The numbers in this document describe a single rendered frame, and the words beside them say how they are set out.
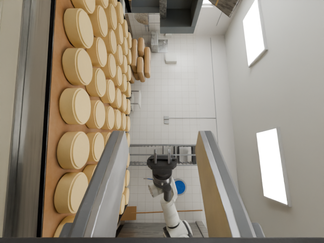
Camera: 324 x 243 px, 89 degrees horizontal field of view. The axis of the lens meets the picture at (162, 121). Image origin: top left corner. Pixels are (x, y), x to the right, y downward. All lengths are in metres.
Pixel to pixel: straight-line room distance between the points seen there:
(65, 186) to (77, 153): 0.04
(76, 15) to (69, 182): 0.21
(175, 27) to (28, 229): 0.80
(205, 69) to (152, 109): 2.02
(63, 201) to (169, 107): 4.58
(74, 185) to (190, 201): 4.53
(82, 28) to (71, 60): 0.05
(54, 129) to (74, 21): 0.14
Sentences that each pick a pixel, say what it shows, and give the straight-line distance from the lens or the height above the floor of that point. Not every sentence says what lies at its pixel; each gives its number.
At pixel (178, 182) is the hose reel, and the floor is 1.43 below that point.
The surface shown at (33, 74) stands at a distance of 0.30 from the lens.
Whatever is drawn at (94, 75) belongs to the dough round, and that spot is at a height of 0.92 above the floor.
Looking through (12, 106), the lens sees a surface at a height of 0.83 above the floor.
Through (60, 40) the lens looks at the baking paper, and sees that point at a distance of 0.27.
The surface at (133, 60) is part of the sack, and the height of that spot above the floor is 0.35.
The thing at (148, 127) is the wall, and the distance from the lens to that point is 4.64.
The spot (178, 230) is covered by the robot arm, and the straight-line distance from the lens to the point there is 0.96.
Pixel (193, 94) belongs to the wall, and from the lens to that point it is 4.97.
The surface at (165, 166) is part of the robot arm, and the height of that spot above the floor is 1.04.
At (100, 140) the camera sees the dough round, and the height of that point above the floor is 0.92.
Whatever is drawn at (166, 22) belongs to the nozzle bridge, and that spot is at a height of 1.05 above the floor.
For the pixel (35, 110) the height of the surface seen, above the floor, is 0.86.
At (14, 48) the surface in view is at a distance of 0.32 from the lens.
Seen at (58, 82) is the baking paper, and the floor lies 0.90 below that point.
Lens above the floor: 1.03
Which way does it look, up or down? level
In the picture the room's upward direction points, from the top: 90 degrees clockwise
